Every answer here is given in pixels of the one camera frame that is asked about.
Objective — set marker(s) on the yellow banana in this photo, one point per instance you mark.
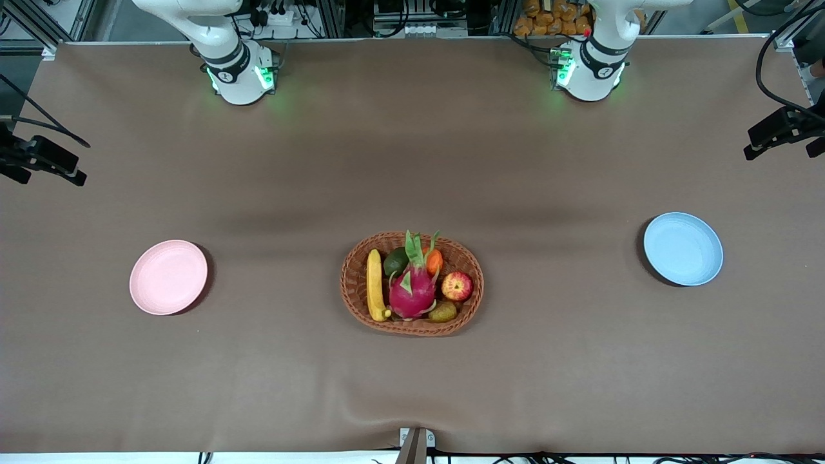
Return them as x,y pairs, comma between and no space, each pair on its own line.
374,283

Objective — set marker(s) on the red yellow apple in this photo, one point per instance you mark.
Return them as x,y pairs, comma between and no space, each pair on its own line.
457,287

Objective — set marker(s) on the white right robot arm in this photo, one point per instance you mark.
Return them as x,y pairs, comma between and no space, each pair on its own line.
232,77

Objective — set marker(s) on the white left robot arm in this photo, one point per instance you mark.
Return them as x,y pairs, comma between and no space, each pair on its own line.
593,77

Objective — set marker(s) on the light blue plastic plate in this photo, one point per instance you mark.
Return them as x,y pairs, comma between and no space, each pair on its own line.
683,248

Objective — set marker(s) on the pink plastic plate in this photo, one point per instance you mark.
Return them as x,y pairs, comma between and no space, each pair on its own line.
167,277

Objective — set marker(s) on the bag of orange items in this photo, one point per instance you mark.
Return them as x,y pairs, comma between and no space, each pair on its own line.
548,19

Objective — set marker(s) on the white power strip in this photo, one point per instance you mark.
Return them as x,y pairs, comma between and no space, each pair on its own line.
274,17

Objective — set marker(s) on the brown wicker basket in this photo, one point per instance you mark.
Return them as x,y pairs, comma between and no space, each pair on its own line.
353,290

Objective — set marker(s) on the dark green avocado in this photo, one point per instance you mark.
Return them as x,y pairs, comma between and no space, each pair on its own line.
394,263

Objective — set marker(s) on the orange tangerine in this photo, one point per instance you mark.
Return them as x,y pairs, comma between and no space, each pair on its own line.
435,263

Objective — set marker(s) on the white terminal strip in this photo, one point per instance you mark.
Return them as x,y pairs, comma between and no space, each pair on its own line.
432,30

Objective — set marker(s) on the magenta dragon fruit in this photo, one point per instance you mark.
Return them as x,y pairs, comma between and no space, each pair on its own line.
412,293

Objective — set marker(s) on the brown yellow kiwi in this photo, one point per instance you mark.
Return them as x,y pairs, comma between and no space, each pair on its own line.
443,312

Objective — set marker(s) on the grey metal camera bracket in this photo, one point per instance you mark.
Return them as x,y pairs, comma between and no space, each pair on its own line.
416,444

